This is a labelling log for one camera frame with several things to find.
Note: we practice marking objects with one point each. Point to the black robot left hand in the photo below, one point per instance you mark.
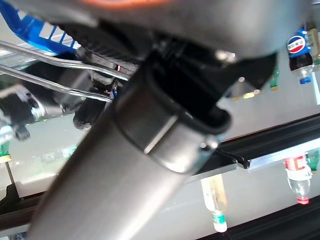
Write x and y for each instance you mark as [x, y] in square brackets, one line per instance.
[200, 20]

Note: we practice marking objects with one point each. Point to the blue plastic shopping basket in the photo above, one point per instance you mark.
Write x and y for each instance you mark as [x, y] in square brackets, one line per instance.
[30, 27]

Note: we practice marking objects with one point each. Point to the Pepsi bottle round logo label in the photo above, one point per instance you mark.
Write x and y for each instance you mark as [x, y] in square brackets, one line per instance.
[297, 45]

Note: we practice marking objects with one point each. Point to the black metal shelf board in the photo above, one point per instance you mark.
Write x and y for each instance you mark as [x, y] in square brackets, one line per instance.
[287, 227]
[275, 145]

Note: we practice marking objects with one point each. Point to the yellow tea bottle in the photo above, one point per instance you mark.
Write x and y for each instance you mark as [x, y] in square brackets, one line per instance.
[215, 195]

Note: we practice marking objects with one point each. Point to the water bottle wide red label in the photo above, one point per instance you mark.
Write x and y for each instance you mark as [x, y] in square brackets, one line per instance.
[297, 167]

